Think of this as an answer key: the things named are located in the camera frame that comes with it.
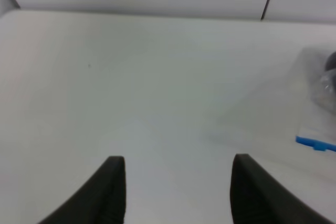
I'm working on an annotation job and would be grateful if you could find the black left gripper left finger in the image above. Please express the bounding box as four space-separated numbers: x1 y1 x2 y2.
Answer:
41 156 127 223

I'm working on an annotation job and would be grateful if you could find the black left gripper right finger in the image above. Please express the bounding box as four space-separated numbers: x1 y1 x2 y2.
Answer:
230 154 331 223

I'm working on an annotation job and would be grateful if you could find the clear zip bag blue zipper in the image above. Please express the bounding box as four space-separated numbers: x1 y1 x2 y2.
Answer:
296 48 335 152

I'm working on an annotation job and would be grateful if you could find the purple eggplant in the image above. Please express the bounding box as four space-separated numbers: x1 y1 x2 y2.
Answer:
324 52 336 90

